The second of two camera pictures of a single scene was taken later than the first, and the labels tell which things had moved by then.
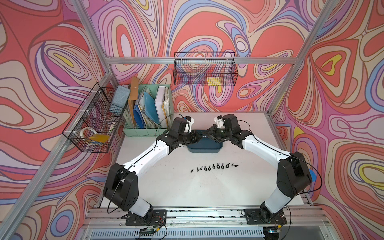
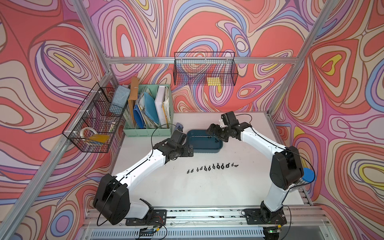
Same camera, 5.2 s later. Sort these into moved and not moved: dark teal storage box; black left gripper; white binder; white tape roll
Moved: black left gripper
Not moved: dark teal storage box; white tape roll; white binder
